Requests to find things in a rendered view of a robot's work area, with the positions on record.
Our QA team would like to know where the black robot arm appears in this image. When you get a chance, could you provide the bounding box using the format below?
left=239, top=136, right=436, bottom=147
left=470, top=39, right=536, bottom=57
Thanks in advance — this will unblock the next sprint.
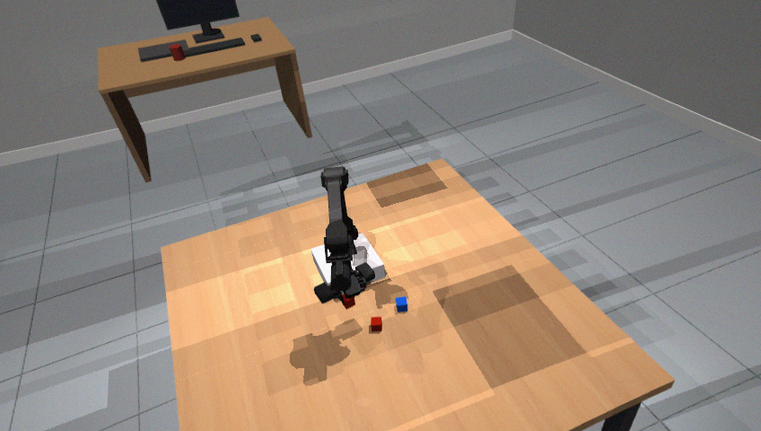
left=320, top=166, right=366, bottom=298

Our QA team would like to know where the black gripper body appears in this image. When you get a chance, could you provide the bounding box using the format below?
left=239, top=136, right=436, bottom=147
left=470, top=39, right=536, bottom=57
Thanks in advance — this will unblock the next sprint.
left=314, top=262, right=375, bottom=303

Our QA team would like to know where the blue cube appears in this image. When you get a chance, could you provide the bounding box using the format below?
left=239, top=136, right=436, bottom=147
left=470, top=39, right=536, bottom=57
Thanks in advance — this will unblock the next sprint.
left=396, top=296, right=407, bottom=312

